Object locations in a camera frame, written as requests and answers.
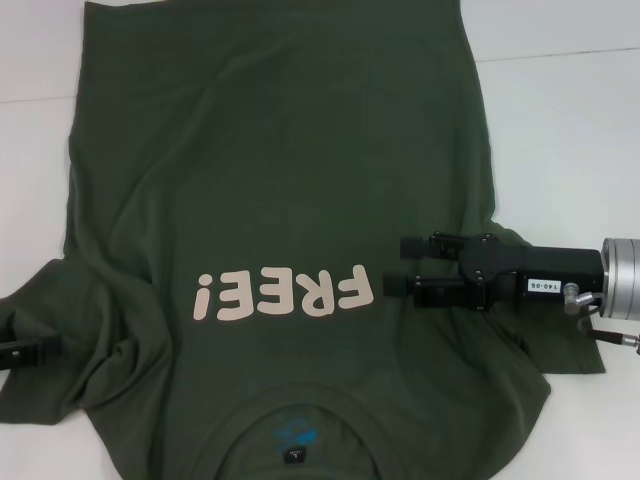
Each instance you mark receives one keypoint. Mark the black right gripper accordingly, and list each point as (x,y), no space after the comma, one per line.
(550,265)

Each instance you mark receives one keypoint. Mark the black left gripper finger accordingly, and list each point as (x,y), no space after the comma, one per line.
(30,352)

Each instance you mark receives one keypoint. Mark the dark green FREE! t-shirt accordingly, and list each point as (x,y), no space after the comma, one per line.
(280,150)

